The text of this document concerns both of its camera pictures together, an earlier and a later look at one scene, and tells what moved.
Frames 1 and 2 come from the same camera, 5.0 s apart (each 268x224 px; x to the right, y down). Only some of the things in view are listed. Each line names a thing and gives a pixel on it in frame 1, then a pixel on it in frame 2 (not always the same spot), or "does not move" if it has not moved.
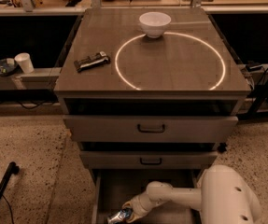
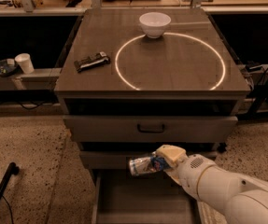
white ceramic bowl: (154, 23) does not move
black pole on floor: (12, 169) does not move
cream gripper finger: (128, 203) → (173, 154)
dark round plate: (3, 69) does not move
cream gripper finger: (133, 218) → (172, 172)
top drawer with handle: (148, 129) does not move
